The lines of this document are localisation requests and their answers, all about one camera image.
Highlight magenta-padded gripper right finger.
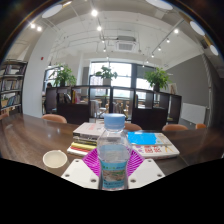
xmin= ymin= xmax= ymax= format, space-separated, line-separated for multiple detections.
xmin=127 ymin=148 xmax=166 ymax=190

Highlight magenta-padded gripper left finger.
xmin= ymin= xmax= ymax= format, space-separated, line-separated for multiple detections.
xmin=60 ymin=148 xmax=101 ymax=190

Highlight clear plastic water bottle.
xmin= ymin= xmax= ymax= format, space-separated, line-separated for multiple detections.
xmin=96 ymin=113 xmax=133 ymax=191

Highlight cream paper cup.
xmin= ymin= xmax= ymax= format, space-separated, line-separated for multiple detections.
xmin=42 ymin=149 xmax=68 ymax=169

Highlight dark open shelf unit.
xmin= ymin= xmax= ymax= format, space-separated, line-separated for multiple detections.
xmin=44 ymin=84 xmax=183 ymax=131

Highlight group of orange chairs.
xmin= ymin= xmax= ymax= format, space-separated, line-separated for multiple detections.
xmin=41 ymin=113 xmax=208 ymax=133

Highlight person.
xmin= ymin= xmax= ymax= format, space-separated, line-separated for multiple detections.
xmin=45 ymin=82 xmax=54 ymax=96

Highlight tall potted green plant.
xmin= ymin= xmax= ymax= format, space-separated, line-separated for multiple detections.
xmin=143 ymin=67 xmax=172 ymax=93

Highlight bushy potted green plant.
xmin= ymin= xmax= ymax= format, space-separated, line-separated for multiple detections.
xmin=51 ymin=64 xmax=78 ymax=88

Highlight small potted green plant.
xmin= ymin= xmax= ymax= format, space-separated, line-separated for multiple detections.
xmin=95 ymin=65 xmax=118 ymax=86

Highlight tall bookshelf with books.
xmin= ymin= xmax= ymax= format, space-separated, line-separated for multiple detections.
xmin=0 ymin=59 xmax=28 ymax=118

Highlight white ceiling air conditioner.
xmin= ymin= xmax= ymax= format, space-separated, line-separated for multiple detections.
xmin=114 ymin=35 xmax=138 ymax=52

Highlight ceiling track spotlights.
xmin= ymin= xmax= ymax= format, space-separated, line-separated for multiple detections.
xmin=29 ymin=9 xmax=181 ymax=64

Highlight round white ceiling lamps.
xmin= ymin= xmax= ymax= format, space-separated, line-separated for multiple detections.
xmin=41 ymin=0 xmax=219 ymax=56

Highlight white wall panel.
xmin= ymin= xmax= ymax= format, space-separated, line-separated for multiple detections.
xmin=180 ymin=102 xmax=208 ymax=125

